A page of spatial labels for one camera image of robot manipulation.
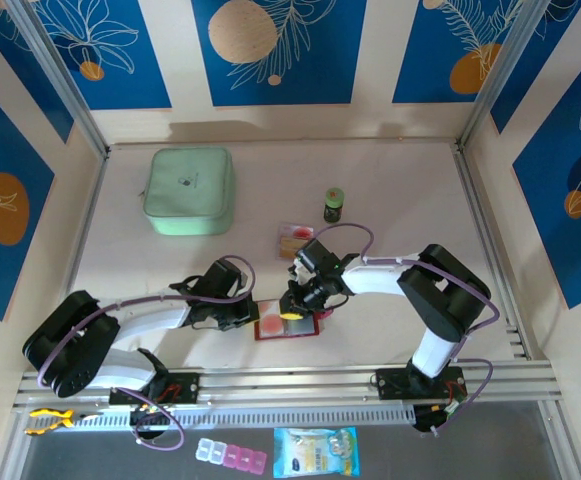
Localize clear packet with pink item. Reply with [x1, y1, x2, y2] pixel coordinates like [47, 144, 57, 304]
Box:
[278, 221, 317, 242]

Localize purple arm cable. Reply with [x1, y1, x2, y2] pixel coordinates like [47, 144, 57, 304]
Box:
[39, 255, 256, 452]
[312, 223, 500, 439]

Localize grey slotted cable duct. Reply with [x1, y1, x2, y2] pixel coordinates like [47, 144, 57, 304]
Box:
[52, 403, 416, 432]

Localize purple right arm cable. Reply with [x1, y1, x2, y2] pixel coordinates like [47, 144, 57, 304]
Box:
[312, 223, 500, 439]

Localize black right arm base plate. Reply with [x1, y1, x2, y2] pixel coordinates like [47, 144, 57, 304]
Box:
[375, 367, 467, 401]

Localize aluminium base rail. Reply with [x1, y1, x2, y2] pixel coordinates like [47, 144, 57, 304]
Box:
[12, 360, 565, 410]

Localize blue yellow snack packet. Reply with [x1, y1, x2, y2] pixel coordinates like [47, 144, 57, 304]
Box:
[272, 426, 360, 479]

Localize clear and pink pill organizer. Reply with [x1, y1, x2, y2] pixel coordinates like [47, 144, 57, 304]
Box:
[194, 438, 269, 474]

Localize aluminium table side rail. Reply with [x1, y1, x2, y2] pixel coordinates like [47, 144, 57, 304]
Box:
[452, 142, 551, 364]
[44, 147, 112, 372]

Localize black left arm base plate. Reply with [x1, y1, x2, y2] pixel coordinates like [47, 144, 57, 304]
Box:
[108, 369, 201, 405]

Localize aluminium frame post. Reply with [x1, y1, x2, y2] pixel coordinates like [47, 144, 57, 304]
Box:
[457, 0, 556, 151]
[4, 0, 110, 159]

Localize small dark bottle green lid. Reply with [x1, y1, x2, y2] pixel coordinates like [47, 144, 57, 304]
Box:
[322, 186, 346, 223]

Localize red card holder clear sleeves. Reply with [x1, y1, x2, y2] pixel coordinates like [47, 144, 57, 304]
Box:
[253, 298, 335, 342]

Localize mint green zip pouch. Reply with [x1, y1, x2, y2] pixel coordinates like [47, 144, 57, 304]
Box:
[142, 146, 235, 236]

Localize white card orange circles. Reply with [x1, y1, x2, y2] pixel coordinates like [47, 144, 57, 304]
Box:
[259, 299, 287, 337]

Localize yellow black pliers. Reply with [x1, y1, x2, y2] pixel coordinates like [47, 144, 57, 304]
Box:
[25, 407, 104, 436]

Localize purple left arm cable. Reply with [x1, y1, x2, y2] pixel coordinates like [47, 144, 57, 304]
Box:
[39, 255, 256, 452]

